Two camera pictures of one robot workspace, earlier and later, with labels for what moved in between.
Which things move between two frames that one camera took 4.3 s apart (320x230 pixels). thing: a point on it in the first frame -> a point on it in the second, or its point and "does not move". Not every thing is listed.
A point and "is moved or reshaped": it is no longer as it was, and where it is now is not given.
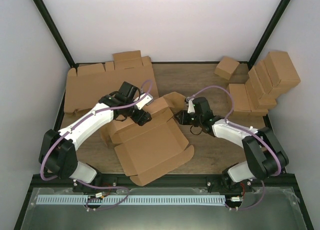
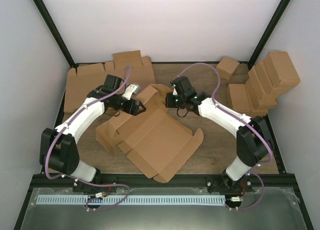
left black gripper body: x=139 y=119 -> x=128 y=109
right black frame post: x=285 y=1 does not move
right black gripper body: x=188 y=121 -> x=178 y=103
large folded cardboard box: x=281 y=69 does not move
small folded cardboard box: x=226 y=67 does not move
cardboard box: x=146 y=152 is moved or reshaped
